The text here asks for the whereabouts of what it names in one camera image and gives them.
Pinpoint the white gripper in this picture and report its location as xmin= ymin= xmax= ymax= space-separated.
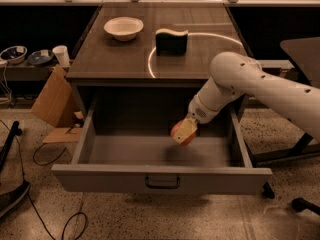
xmin=172 ymin=93 xmax=222 ymax=144

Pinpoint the red apple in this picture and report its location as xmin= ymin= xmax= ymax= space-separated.
xmin=170 ymin=119 xmax=198 ymax=148

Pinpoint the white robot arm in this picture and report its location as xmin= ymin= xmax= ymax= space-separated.
xmin=171 ymin=52 xmax=320 ymax=145

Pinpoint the open grey top drawer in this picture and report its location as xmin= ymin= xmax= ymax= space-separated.
xmin=52 ymin=98 xmax=272 ymax=195

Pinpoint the grey cabinet with wooden top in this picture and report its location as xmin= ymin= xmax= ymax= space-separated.
xmin=67 ymin=2 xmax=246 ymax=115

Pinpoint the green yellow sponge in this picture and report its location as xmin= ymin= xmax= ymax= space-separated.
xmin=155 ymin=28 xmax=188 ymax=56

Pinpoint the white bowl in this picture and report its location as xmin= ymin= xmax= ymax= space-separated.
xmin=104 ymin=17 xmax=144 ymax=41

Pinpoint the cardboard box piece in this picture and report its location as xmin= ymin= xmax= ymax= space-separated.
xmin=31 ymin=65 xmax=84 ymax=143

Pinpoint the white paper cup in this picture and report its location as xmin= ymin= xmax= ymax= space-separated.
xmin=52 ymin=45 xmax=70 ymax=68

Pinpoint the blue bowl right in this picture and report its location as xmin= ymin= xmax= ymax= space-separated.
xmin=28 ymin=50 xmax=54 ymax=66

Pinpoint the blue bowl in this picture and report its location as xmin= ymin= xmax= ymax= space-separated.
xmin=0 ymin=46 xmax=27 ymax=65
xmin=28 ymin=50 xmax=54 ymax=66

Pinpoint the black stand leg left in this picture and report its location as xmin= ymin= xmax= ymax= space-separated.
xmin=0 ymin=121 xmax=22 ymax=172

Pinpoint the grey low shelf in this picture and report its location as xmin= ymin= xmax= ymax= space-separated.
xmin=0 ymin=60 xmax=58 ymax=81

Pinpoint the blue bowl left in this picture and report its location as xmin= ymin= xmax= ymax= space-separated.
xmin=0 ymin=46 xmax=27 ymax=65

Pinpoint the dark shoe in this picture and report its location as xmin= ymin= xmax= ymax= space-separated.
xmin=0 ymin=181 xmax=30 ymax=218

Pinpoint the black drawer handle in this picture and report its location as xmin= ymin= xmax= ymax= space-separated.
xmin=145 ymin=176 xmax=180 ymax=190

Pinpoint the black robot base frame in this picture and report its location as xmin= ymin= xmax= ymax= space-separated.
xmin=244 ymin=132 xmax=320 ymax=217

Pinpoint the black floor cable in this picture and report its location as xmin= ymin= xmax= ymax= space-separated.
xmin=0 ymin=118 xmax=89 ymax=240

